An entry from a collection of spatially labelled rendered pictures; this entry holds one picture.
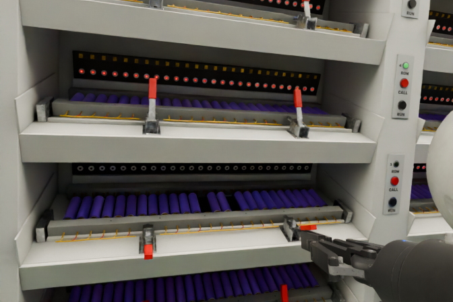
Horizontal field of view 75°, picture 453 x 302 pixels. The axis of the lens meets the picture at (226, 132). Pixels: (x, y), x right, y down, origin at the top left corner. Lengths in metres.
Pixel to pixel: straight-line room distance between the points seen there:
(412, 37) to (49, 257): 0.74
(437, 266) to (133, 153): 0.39
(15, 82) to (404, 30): 0.67
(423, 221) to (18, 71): 0.83
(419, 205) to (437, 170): 0.66
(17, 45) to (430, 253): 0.54
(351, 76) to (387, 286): 0.47
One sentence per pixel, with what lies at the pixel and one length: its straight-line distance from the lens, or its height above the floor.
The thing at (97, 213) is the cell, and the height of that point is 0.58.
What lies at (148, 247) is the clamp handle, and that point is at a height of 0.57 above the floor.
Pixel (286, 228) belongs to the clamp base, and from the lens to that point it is 0.60.
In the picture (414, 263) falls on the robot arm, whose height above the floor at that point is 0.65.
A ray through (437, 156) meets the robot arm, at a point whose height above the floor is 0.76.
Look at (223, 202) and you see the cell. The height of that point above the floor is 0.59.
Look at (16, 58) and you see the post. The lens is 0.50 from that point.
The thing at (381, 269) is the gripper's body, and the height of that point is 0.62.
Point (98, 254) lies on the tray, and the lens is 0.54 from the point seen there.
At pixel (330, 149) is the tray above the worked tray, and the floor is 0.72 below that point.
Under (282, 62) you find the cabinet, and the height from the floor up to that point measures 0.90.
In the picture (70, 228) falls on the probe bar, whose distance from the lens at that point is 0.57.
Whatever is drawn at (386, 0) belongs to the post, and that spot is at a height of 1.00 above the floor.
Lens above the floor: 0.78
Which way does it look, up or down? 4 degrees down
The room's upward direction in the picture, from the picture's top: 3 degrees clockwise
